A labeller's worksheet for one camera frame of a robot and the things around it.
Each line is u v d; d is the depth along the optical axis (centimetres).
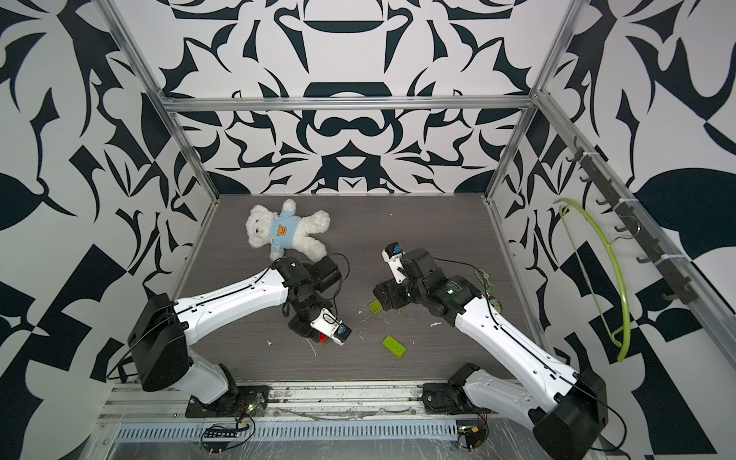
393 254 67
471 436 71
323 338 74
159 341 42
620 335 59
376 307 89
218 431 73
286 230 99
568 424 37
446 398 74
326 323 66
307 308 65
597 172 65
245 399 74
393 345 84
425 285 56
